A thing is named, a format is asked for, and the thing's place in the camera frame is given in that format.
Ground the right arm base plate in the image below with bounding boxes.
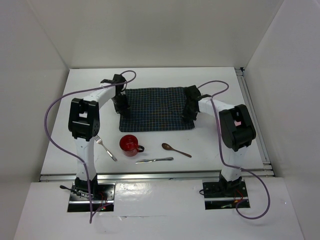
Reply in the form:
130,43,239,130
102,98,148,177
199,181,251,210

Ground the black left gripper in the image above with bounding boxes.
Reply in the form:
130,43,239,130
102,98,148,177
110,93,130,118

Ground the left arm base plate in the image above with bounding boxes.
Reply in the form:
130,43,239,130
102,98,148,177
59,181,116,213

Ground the aluminium front rail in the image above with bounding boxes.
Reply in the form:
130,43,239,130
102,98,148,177
38,168,276,183

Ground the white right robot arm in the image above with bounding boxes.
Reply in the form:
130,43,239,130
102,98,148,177
182,95,256,196

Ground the red enamel mug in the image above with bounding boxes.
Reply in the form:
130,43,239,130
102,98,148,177
119,134,145,157

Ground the dark checked cloth placemat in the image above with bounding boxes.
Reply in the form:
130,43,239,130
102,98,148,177
119,86,195,133

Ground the pink plastic plate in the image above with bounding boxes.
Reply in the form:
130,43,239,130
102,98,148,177
234,120,242,127

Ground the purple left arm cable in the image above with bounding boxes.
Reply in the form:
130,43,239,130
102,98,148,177
43,70,138,223

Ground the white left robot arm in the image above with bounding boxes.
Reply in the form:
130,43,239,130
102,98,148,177
68,85,130,200

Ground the aluminium rail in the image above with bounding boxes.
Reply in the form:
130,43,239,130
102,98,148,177
234,67,272,165
38,168,276,183

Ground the aluminium right side rail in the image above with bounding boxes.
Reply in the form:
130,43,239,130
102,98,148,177
234,67,272,165

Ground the silver table knife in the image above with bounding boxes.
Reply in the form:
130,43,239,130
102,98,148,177
135,157,174,164

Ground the silver fork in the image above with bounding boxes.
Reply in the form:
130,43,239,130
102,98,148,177
94,135,118,162

